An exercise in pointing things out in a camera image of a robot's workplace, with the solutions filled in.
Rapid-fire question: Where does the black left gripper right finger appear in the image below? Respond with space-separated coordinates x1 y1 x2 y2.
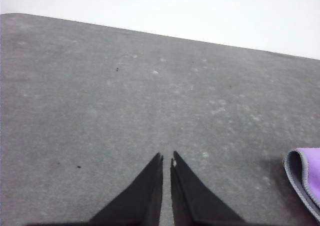
170 150 245 226

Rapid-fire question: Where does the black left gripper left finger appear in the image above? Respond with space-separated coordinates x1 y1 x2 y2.
88 152 164 226

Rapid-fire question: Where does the purple towel with grey hem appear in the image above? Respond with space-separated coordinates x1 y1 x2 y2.
282 147 320 223

